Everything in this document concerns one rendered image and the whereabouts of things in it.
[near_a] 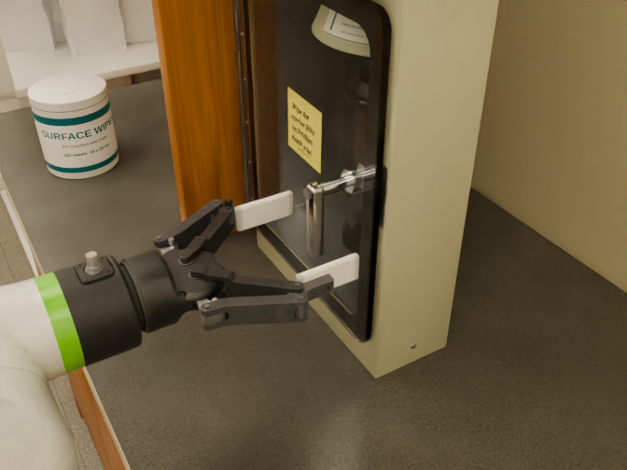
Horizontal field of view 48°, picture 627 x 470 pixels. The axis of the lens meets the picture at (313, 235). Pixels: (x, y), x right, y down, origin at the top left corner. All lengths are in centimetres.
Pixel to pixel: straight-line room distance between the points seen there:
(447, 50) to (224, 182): 49
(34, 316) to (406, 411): 43
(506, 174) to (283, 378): 56
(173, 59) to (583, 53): 56
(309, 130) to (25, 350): 38
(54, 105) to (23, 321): 66
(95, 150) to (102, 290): 67
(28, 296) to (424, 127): 39
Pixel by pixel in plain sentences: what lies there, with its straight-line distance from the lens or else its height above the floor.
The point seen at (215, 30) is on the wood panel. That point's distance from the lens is 96.
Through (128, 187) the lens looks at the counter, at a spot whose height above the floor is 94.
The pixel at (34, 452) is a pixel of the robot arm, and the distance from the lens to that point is 55.
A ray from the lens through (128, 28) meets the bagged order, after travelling 195.
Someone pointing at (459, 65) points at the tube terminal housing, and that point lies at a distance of 69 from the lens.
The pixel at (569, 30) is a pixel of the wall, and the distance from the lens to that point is 108.
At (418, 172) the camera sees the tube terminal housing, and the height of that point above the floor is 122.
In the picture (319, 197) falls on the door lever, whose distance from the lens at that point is 71.
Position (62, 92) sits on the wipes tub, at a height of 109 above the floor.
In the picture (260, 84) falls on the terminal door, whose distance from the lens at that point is 88.
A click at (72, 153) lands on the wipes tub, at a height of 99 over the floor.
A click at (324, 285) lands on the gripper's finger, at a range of 67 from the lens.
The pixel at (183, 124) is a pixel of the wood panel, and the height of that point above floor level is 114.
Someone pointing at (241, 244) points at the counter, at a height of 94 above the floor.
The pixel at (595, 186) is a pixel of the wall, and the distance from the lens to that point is 110.
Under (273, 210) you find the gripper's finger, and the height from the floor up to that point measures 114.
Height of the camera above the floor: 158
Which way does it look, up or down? 36 degrees down
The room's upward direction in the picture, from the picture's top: straight up
